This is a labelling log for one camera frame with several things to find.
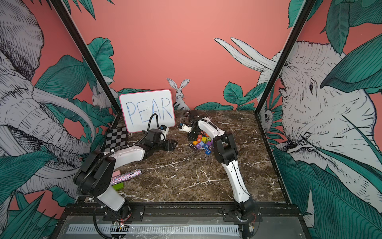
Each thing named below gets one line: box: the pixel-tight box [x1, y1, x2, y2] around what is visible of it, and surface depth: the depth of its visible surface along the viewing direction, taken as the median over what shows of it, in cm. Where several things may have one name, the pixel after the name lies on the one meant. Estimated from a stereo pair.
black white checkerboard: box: [104, 126, 127, 152], surface depth 103 cm
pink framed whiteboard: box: [119, 89, 176, 133], surface depth 103 cm
